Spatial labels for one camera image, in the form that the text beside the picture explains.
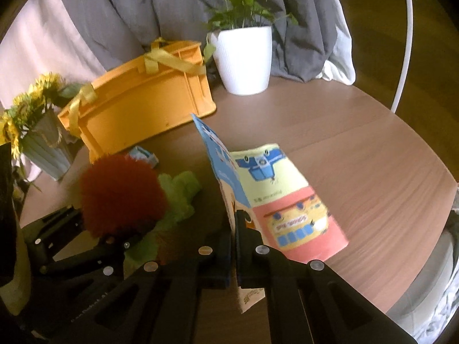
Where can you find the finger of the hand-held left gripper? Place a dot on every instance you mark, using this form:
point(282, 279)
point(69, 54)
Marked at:
point(53, 229)
point(89, 261)

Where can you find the red plush toy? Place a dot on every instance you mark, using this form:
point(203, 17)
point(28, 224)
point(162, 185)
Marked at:
point(122, 193)

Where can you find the white sheer curtain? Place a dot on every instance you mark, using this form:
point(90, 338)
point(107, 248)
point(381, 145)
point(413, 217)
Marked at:
point(340, 61)

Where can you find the grey curtain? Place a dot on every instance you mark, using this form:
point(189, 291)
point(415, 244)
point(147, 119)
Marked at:
point(161, 7)

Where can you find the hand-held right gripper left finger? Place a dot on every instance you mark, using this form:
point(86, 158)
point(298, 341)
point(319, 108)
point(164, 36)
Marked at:
point(224, 258)

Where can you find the orange plastic crate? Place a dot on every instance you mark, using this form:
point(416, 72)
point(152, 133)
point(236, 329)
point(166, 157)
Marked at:
point(143, 104)

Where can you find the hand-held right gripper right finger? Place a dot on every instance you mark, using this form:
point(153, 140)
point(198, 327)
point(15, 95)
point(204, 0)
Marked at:
point(247, 258)

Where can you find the grey-green ribbed vase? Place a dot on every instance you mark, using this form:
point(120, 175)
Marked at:
point(46, 150)

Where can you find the green plush toy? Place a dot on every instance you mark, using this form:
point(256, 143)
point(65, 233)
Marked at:
point(179, 200)

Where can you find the colourful cloth book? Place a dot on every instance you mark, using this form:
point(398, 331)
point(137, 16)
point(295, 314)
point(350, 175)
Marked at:
point(287, 200)

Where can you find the white wrinkled cloth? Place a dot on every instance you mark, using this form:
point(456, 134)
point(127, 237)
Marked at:
point(448, 311)

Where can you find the small teal box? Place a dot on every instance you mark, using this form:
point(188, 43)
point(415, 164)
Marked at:
point(145, 156)

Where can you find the sunflower bouquet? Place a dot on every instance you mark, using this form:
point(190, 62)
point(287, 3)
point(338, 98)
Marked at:
point(43, 87)

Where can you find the potted plant in white pot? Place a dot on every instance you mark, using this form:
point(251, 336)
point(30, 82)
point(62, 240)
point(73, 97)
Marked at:
point(244, 61)

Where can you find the pale pink curtain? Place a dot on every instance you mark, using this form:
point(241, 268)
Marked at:
point(46, 43)

